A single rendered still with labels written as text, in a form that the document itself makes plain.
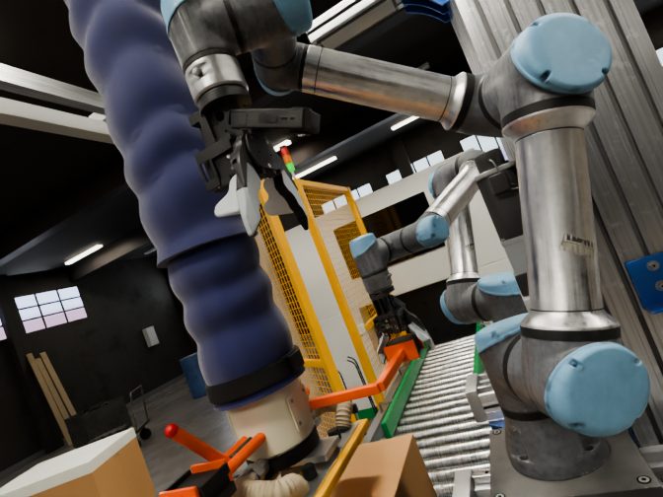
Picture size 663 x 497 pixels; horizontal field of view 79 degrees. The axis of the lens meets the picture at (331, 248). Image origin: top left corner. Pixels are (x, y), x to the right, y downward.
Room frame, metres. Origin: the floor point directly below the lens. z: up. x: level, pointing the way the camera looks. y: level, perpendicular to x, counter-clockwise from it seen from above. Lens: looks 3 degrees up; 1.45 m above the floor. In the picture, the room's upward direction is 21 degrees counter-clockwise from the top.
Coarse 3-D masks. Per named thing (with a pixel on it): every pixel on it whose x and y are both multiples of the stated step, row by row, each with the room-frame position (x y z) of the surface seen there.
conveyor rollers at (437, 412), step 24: (432, 360) 3.05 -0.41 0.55; (456, 360) 2.89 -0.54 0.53; (432, 384) 2.61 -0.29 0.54; (456, 384) 2.46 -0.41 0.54; (408, 408) 2.39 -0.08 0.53; (432, 408) 2.25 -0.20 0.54; (456, 408) 2.13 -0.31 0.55; (408, 432) 2.06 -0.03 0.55; (432, 432) 1.99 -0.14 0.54; (456, 432) 1.89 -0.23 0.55; (480, 432) 1.82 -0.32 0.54; (432, 456) 1.81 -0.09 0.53; (456, 456) 1.70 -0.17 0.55; (480, 456) 1.65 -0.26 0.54; (432, 480) 1.64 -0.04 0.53
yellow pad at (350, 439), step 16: (336, 432) 0.95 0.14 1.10; (352, 432) 0.97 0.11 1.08; (336, 448) 0.91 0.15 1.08; (352, 448) 0.91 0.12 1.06; (304, 464) 0.84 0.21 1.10; (320, 464) 0.87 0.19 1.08; (336, 464) 0.85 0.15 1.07; (320, 480) 0.80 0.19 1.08; (336, 480) 0.82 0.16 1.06; (320, 496) 0.76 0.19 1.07
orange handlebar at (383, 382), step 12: (396, 360) 0.99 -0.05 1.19; (384, 372) 0.92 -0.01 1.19; (396, 372) 0.96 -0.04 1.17; (372, 384) 0.87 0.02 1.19; (384, 384) 0.87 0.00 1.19; (324, 396) 0.91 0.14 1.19; (336, 396) 0.90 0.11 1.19; (348, 396) 0.89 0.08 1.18; (360, 396) 0.88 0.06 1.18; (312, 408) 0.93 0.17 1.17; (240, 444) 0.83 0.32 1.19; (252, 444) 0.81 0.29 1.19; (228, 456) 0.79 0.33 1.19; (240, 456) 0.77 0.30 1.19
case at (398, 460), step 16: (368, 448) 1.16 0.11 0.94; (384, 448) 1.13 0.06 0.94; (400, 448) 1.09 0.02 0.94; (416, 448) 1.13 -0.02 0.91; (352, 464) 1.10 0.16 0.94; (368, 464) 1.07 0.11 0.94; (384, 464) 1.04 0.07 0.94; (400, 464) 1.01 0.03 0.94; (416, 464) 1.09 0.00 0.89; (352, 480) 1.02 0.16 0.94; (368, 480) 1.00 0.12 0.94; (384, 480) 0.97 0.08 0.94; (400, 480) 0.95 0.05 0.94; (416, 480) 1.05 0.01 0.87; (336, 496) 0.98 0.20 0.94; (352, 496) 0.96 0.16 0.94; (368, 496) 0.93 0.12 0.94; (384, 496) 0.91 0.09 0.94; (400, 496) 0.92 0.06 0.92; (416, 496) 1.01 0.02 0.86; (432, 496) 1.11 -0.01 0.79
